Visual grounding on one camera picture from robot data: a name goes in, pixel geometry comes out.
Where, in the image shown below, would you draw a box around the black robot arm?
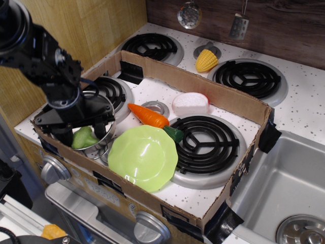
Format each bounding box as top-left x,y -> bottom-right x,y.
1,1 -> 115,149

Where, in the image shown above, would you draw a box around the silver oven door handle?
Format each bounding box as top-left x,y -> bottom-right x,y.
45,183 -> 137,243

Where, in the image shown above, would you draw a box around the brown cardboard fence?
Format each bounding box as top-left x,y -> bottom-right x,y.
34,51 -> 281,243

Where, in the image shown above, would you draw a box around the steel sink drain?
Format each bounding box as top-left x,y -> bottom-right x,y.
275,215 -> 324,243

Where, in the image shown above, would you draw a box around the small steel pot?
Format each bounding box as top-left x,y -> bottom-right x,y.
73,91 -> 116,160

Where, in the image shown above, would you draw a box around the grey stovetop knob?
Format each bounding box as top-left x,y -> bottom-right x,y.
193,42 -> 222,59

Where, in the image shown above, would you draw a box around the front right black burner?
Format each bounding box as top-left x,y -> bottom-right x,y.
171,114 -> 247,190

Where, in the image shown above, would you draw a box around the back right black burner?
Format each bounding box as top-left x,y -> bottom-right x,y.
207,58 -> 288,107

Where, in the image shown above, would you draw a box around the orange object at bottom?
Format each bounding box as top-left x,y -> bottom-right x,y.
41,224 -> 67,240

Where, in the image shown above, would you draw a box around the green toy broccoli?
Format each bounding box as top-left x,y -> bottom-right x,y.
72,127 -> 99,149

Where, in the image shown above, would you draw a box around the grey metal sink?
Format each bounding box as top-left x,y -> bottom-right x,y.
230,131 -> 324,243

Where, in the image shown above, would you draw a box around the front left black burner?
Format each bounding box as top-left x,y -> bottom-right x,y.
84,76 -> 134,124

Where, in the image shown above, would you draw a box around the back left black burner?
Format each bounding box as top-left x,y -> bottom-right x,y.
117,33 -> 184,66

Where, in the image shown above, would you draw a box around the hanging steel spatula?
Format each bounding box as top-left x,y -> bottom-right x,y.
229,0 -> 249,41

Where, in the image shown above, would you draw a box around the white toy cheese wedge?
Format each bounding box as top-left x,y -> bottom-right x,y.
172,93 -> 210,116

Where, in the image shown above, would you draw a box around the hanging steel strainer ladle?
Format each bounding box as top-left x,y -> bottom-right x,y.
177,1 -> 202,29

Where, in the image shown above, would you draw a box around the light green plastic plate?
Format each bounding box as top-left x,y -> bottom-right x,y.
108,125 -> 178,192

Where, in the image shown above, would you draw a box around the yellow toy corn cob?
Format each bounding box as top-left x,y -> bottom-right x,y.
195,49 -> 219,72

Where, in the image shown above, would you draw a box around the black burner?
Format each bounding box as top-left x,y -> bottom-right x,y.
171,114 -> 247,190
84,76 -> 134,124
207,58 -> 288,107
117,33 -> 184,66

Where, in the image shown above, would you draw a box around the left silver stove knob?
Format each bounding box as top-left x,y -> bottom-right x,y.
41,155 -> 71,185

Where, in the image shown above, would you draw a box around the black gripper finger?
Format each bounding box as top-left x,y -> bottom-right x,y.
93,123 -> 106,139
52,127 -> 73,147

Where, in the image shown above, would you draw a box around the black cable at bottom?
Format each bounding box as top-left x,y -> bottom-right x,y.
0,226 -> 18,244

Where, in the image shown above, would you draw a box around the silver stove knob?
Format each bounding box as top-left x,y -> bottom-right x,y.
41,155 -> 71,185
134,211 -> 171,244

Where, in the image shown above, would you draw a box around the silver stovetop ring inside fence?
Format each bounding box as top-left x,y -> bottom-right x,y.
141,100 -> 170,119

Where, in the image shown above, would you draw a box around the orange toy carrot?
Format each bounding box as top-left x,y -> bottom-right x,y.
127,103 -> 184,143

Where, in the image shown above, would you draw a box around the right silver stove knob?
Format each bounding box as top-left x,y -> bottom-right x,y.
134,211 -> 171,244

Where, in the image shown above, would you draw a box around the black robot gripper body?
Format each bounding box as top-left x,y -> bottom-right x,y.
33,95 -> 116,134

